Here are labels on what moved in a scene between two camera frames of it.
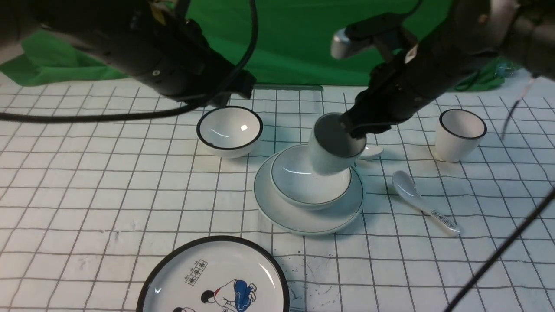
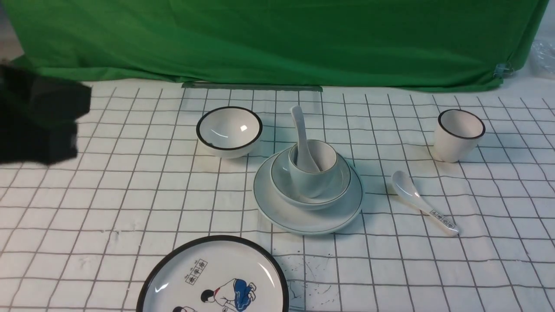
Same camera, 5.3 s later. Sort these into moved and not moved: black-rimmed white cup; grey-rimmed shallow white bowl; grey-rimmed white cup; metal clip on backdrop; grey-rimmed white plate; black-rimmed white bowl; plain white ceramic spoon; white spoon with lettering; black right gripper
Moved: black right gripper; plain white ceramic spoon; grey-rimmed white cup
Not moved: grey-rimmed shallow white bowl; grey-rimmed white plate; black-rimmed white bowl; white spoon with lettering; metal clip on backdrop; black-rimmed white cup
